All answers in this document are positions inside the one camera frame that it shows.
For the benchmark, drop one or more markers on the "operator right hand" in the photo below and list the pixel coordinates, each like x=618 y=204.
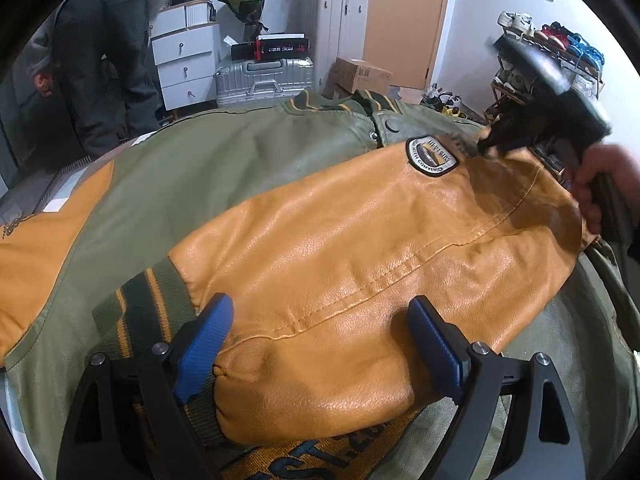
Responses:
x=614 y=164

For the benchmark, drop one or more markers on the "cardboard box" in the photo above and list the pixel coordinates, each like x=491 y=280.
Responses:
x=348 y=75

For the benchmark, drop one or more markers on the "silver aluminium suitcase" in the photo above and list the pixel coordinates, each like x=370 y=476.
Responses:
x=246 y=82

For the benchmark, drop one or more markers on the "person in grey hoodie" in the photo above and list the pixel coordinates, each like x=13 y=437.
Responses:
x=94 y=51

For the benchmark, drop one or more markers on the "shoe rack with shoes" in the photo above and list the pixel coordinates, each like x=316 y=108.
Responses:
x=580 y=64

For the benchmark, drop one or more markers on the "green and orange varsity jacket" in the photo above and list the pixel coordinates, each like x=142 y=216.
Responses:
x=321 y=220

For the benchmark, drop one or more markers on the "wooden door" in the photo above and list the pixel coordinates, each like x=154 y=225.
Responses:
x=402 y=37

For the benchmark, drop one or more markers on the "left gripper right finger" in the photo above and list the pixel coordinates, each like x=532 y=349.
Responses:
x=540 y=439

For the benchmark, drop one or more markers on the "white drawer cabinet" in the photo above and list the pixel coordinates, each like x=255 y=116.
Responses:
x=185 y=44

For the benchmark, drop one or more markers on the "green bouquet wrap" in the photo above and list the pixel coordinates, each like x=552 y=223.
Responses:
x=249 y=13

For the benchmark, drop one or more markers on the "white upright suitcase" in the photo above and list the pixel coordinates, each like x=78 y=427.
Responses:
x=334 y=29

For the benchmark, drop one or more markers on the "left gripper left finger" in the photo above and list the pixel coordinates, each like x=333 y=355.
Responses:
x=128 y=417

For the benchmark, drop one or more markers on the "black red box on suitcase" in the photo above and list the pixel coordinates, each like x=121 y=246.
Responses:
x=269 y=48

